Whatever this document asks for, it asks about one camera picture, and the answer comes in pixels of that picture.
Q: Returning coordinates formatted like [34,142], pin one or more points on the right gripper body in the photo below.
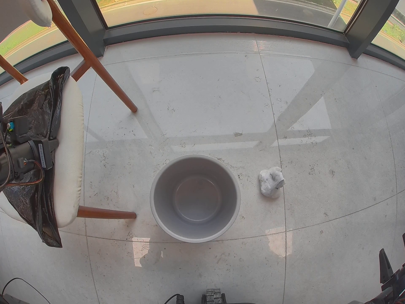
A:
[395,282]

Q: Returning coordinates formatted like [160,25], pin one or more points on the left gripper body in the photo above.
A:
[23,158]

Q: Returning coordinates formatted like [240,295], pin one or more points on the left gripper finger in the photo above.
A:
[54,144]

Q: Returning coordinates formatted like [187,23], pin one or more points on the black plastic bag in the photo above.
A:
[34,106]

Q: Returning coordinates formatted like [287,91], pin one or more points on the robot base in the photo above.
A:
[214,296]

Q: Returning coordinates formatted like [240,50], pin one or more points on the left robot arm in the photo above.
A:
[3,166]

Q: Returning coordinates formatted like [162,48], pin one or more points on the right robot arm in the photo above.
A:
[390,299]

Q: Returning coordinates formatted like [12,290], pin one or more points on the white trash bin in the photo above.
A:
[177,173]

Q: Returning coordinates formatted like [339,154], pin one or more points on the crumpled white paper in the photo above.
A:
[270,182]

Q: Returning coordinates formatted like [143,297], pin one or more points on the window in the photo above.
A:
[221,5]

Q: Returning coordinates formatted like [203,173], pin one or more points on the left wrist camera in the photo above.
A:
[20,127]

